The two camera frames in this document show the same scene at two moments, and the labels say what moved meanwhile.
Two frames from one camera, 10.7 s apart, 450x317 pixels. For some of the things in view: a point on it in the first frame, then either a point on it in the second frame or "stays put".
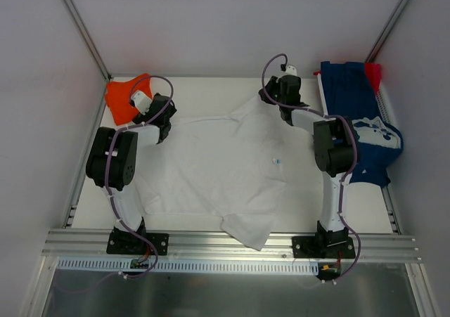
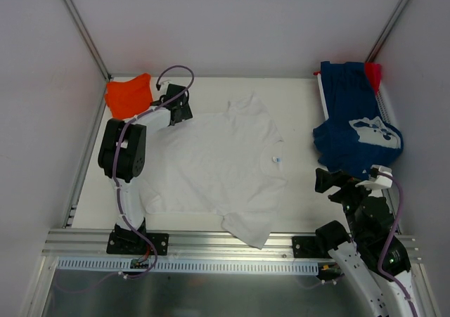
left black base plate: x=128 y=243 stays put
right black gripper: x=266 y=94 → x=339 y=185
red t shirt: x=374 y=72 stays put
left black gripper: x=165 y=130 → x=181 y=110
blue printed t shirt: x=349 y=94 stays put
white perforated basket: x=380 y=94 stays put
